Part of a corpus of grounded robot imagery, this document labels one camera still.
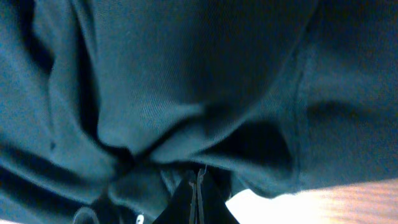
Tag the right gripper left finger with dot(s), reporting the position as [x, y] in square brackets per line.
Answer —
[182, 206]

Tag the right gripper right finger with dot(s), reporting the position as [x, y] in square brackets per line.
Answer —
[211, 208]

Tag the black t-shirt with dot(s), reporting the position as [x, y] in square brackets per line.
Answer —
[107, 105]

